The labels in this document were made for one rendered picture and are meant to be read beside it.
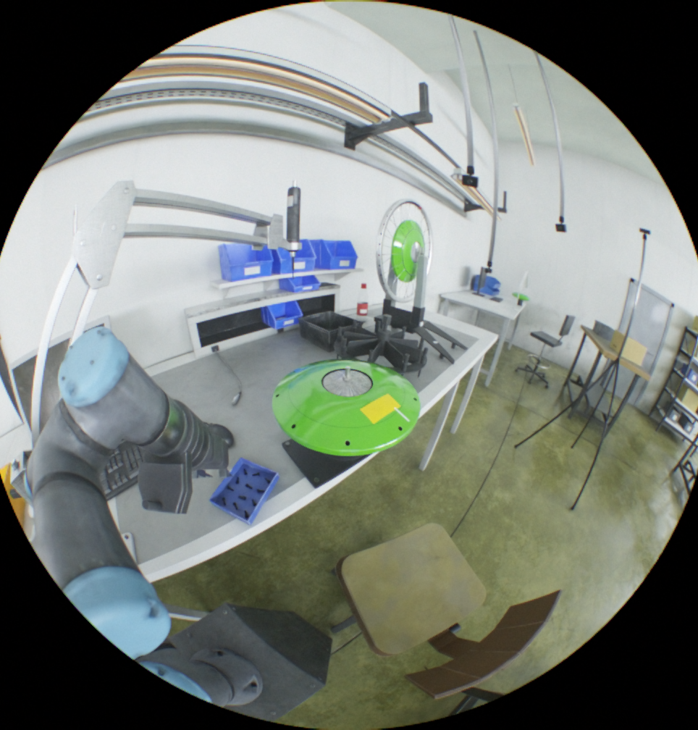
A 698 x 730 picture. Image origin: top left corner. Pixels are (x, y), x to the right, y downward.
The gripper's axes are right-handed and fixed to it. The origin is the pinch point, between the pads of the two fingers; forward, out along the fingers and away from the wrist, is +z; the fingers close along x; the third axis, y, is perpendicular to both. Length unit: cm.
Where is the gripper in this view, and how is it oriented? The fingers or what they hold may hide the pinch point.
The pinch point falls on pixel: (221, 476)
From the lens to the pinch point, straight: 44.4
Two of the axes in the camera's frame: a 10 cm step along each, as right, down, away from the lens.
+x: -9.7, 0.9, -2.4
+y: -2.1, -8.3, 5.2
